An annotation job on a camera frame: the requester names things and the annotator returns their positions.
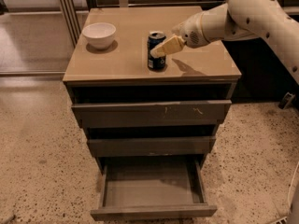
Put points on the blue pepsi can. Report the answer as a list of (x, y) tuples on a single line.
[(155, 38)]

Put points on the grey drawer cabinet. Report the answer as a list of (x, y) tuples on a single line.
[(120, 74)]

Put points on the white ceramic bowl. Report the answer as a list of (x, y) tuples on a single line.
[(99, 35)]

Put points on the grey open bottom drawer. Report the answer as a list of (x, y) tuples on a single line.
[(152, 188)]

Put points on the small grey floor bracket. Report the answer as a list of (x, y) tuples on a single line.
[(287, 100)]

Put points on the grey top drawer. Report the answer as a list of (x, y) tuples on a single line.
[(151, 114)]

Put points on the grey middle drawer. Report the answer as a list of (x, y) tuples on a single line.
[(151, 146)]

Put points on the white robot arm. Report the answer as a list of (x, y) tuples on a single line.
[(237, 20)]

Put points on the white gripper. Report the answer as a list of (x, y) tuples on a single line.
[(191, 32)]

